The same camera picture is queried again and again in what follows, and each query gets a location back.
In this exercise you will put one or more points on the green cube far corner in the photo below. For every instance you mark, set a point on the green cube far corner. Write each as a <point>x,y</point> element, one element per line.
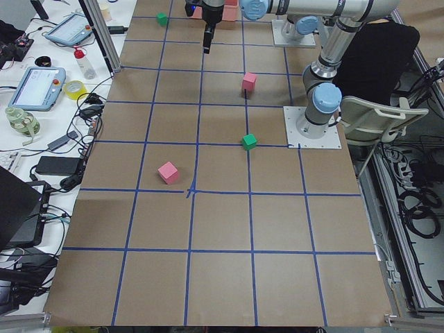
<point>162,19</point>

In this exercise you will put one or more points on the black laptop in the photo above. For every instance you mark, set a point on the black laptop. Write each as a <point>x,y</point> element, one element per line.
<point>23,206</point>

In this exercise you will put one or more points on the pink cube far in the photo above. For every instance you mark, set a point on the pink cube far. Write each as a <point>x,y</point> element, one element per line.
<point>249,82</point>

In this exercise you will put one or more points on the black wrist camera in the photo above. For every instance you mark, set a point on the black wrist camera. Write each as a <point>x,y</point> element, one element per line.
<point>190,6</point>

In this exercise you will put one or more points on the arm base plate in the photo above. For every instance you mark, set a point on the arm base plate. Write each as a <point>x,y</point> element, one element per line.
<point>278,40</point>
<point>302,134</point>

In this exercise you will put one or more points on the squeeze bottle red cap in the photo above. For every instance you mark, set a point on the squeeze bottle red cap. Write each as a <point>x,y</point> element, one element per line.
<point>84,64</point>

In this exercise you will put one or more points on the black power adapter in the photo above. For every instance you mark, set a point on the black power adapter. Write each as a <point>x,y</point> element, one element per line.
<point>57,166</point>

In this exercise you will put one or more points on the green cube near base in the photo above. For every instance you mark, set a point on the green cube near base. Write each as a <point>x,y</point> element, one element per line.
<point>249,141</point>

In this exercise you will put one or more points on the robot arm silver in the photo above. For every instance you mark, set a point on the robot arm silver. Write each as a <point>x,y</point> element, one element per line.
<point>324,98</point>
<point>299,30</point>

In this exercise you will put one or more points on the pink plastic bin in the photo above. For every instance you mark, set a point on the pink plastic bin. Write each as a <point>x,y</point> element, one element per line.
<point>230,13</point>

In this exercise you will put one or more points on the pink cube near centre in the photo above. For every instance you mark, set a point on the pink cube near centre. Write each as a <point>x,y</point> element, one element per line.
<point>169,173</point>

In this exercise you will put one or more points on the yellow tape roll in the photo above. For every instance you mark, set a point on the yellow tape roll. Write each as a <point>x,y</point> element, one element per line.
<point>75,90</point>

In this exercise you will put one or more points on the aluminium frame post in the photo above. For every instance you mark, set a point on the aluminium frame post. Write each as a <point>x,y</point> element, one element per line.
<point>92,12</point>

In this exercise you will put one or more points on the pink cube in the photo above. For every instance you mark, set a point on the pink cube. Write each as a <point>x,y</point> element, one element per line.
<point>169,173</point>
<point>249,82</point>

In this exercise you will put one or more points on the teach pendant near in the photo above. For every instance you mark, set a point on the teach pendant near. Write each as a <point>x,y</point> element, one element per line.
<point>39,89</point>

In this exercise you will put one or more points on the white paper cup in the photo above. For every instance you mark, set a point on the white paper cup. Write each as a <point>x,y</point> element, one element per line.
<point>105,11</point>

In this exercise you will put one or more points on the teach pendant far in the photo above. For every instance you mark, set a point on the teach pendant far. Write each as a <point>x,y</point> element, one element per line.
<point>71,31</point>

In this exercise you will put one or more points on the white office chair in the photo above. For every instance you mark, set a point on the white office chair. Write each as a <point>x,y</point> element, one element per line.
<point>365,123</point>

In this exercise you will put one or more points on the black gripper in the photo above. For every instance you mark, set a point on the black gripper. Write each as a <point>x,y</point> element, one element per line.
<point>211,14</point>

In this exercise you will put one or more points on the teach pendant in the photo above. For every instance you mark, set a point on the teach pendant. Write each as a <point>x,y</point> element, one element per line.
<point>71,31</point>
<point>39,89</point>

